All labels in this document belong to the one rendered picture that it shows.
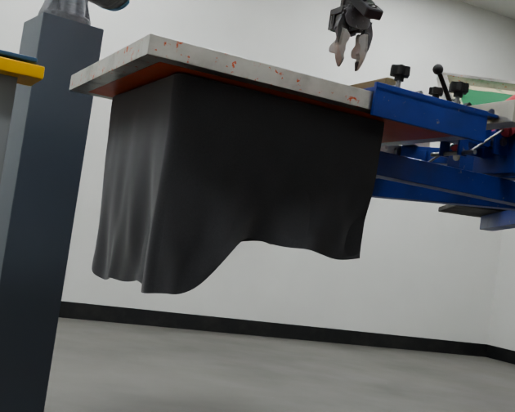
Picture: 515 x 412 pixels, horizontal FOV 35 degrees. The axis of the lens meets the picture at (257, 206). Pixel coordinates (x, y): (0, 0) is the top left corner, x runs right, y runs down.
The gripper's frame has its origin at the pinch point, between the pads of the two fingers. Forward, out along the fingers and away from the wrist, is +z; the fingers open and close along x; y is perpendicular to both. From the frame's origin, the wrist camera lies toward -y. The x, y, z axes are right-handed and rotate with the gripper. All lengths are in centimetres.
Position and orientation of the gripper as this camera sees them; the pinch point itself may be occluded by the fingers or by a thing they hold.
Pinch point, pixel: (349, 63)
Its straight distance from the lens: 202.3
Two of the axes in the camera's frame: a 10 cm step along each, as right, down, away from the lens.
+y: -4.3, -0.2, 9.0
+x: -8.9, -1.5, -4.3
